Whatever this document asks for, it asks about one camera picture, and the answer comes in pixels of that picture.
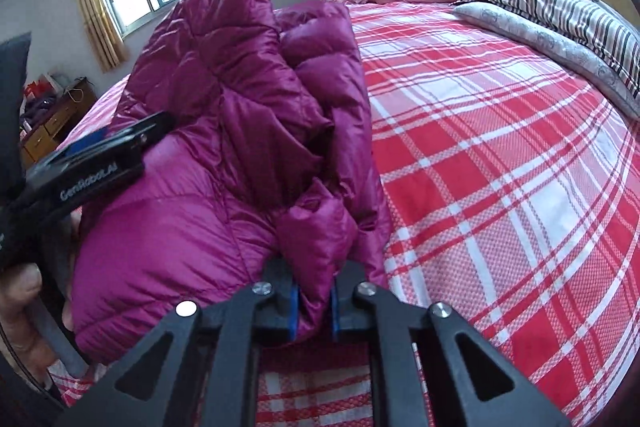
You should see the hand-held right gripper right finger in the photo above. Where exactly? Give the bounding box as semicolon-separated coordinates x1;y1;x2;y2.
330;262;573;427

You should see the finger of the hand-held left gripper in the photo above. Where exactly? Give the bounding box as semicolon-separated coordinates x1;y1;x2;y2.
22;111;177;219

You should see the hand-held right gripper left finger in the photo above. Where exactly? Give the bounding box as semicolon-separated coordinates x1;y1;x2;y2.
52;257;301;427

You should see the purple puffer jacket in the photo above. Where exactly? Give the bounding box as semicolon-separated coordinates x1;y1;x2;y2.
70;0;393;365

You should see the person's left hand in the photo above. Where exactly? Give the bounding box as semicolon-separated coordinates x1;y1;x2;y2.
0;211;85;387

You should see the dark purple cloth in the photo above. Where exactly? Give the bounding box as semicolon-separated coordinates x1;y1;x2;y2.
22;99;56;125

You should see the brown wooden desk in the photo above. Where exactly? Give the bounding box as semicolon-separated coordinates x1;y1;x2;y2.
20;78;98;168

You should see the red and white bag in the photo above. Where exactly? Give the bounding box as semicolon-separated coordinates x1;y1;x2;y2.
27;72;68;98

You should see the bed with red plaid sheet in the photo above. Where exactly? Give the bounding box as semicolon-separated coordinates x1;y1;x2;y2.
47;0;640;427

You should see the grey floral pillow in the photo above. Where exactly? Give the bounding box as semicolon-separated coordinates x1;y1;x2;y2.
452;2;640;120

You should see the striped pillow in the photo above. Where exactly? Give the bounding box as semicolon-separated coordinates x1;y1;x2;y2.
452;0;640;100

